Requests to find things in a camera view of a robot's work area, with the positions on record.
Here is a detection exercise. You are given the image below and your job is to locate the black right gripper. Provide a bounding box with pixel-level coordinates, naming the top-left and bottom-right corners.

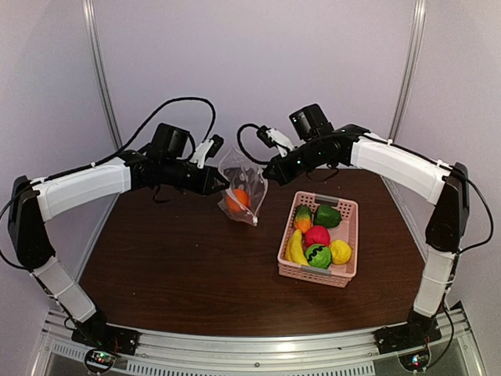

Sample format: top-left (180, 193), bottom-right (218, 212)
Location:
top-left (264, 138), bottom-right (326, 185)

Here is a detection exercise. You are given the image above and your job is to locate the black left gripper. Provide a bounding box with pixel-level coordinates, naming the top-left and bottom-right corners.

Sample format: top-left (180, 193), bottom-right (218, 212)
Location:
top-left (161, 157), bottom-right (229, 195)

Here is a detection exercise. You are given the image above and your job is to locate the orange toy tangerine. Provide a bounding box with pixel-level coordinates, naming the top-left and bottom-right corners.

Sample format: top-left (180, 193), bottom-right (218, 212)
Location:
top-left (225, 189), bottom-right (251, 213)

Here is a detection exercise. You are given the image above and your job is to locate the clear zip top bag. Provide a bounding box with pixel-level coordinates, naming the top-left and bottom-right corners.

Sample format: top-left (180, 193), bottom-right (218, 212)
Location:
top-left (218, 146), bottom-right (269, 226)

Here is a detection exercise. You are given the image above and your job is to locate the orange green toy carrot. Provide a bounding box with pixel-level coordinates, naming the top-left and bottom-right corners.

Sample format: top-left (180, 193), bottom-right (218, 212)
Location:
top-left (293, 204), bottom-right (312, 234)

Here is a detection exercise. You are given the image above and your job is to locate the red toy apple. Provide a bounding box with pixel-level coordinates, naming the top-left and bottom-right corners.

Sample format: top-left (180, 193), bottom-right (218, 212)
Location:
top-left (305, 225), bottom-right (330, 248)

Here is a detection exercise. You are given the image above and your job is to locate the yellow toy lemon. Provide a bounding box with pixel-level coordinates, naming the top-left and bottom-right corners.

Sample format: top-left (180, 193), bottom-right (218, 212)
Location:
top-left (330, 240), bottom-right (352, 265)

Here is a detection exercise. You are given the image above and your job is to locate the yellow toy banana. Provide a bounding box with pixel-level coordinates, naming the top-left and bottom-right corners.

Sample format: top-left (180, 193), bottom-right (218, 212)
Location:
top-left (285, 230), bottom-right (308, 266)

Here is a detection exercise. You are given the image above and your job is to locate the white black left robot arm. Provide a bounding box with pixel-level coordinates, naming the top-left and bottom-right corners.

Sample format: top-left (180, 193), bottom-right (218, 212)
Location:
top-left (8, 123), bottom-right (229, 348)

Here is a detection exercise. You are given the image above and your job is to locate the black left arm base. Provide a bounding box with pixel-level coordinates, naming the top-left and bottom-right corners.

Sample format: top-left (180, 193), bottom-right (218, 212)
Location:
top-left (71, 309), bottom-right (139, 356)

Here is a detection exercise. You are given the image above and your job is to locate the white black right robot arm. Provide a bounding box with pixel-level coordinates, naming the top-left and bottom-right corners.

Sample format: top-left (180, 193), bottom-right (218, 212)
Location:
top-left (257, 103), bottom-right (469, 346)

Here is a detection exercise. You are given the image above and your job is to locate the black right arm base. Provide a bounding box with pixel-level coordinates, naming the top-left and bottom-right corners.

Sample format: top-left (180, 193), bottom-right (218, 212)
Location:
top-left (373, 303), bottom-right (442, 354)

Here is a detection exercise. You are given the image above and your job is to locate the green toy bell pepper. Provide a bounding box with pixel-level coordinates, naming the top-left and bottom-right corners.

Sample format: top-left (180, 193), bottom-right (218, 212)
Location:
top-left (313, 204), bottom-right (342, 229)

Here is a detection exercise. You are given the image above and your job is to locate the green black toy watermelon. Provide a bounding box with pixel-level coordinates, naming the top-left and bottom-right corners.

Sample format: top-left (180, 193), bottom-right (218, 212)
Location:
top-left (305, 244), bottom-right (332, 269)

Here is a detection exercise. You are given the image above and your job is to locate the pink perforated plastic basket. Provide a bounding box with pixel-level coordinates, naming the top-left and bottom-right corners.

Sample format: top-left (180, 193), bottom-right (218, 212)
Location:
top-left (277, 191), bottom-right (359, 287)

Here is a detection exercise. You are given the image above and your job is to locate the left circuit board with leds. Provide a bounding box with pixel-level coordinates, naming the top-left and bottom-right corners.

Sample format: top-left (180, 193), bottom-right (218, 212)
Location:
top-left (84, 349), bottom-right (117, 373)

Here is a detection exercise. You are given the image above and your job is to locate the circuit board with leds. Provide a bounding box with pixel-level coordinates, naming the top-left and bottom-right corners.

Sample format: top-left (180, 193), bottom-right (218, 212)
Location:
top-left (398, 350), bottom-right (431, 372)
top-left (84, 349), bottom-right (117, 373)

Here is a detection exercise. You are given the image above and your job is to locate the right circuit board with leds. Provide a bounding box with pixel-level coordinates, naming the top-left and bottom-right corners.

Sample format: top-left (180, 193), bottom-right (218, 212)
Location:
top-left (398, 350), bottom-right (431, 372)

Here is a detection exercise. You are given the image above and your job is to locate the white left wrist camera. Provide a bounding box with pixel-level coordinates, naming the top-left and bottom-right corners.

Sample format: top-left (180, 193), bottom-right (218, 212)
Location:
top-left (189, 134), bottom-right (224, 169)

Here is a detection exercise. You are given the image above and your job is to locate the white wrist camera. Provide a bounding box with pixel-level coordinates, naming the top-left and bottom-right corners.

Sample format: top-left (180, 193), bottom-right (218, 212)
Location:
top-left (189, 134), bottom-right (224, 169)
top-left (256, 125), bottom-right (295, 157)

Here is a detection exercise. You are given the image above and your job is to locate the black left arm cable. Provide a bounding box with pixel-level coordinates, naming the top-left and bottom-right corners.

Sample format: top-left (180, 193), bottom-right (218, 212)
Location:
top-left (0, 97), bottom-right (218, 271)

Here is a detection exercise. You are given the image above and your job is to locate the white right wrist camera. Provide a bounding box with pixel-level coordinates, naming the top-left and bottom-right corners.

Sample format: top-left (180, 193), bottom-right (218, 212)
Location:
top-left (256, 125), bottom-right (295, 157)

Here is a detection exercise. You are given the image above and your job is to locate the black right camera cable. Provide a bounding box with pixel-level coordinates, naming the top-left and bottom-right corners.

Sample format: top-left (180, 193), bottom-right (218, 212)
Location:
top-left (236, 123), bottom-right (271, 165)

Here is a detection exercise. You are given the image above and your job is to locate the right aluminium corner post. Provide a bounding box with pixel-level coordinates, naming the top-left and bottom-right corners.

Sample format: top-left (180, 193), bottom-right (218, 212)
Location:
top-left (388, 0), bottom-right (427, 141)

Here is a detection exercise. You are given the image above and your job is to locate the aluminium corner post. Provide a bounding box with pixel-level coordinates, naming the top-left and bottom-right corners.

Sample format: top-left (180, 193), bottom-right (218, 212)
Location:
top-left (81, 0), bottom-right (132, 175)
top-left (388, 0), bottom-right (427, 141)

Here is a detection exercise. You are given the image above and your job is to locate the left aluminium corner post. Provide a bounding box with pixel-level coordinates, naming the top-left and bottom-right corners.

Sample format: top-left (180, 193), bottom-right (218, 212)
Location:
top-left (81, 0), bottom-right (132, 175)

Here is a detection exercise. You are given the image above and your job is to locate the aluminium front rail frame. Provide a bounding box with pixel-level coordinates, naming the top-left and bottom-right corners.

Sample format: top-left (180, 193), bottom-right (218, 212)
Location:
top-left (31, 301), bottom-right (486, 376)

